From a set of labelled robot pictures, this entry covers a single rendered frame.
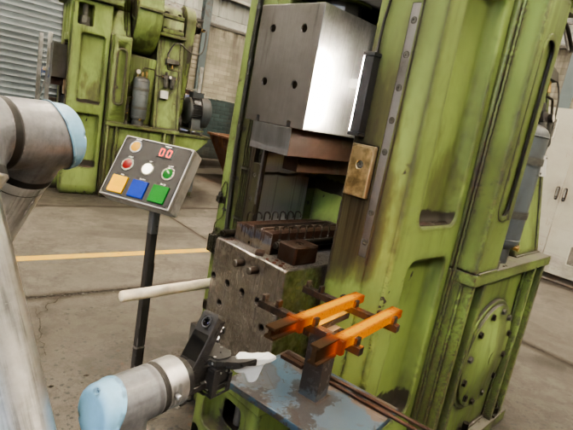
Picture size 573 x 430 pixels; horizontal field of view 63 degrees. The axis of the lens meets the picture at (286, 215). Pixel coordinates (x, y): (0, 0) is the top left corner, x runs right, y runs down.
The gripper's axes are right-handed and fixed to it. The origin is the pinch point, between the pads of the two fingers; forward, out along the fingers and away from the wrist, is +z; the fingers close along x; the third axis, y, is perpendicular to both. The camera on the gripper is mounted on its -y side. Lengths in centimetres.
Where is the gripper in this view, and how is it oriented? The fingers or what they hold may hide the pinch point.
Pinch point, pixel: (251, 339)
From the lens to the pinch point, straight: 105.7
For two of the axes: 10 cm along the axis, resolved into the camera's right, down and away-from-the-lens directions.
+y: -1.8, 9.6, 2.0
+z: 6.0, -0.6, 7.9
